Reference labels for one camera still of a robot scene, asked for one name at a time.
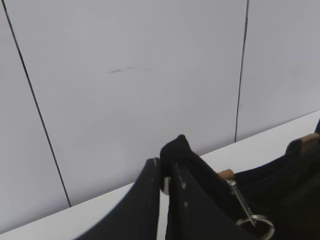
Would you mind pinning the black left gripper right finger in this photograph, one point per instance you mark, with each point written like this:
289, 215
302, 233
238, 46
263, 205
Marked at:
203, 207

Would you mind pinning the black canvas tote bag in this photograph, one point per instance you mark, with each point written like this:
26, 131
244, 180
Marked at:
284, 194

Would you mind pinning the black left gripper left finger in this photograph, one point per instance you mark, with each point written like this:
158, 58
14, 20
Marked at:
136, 216

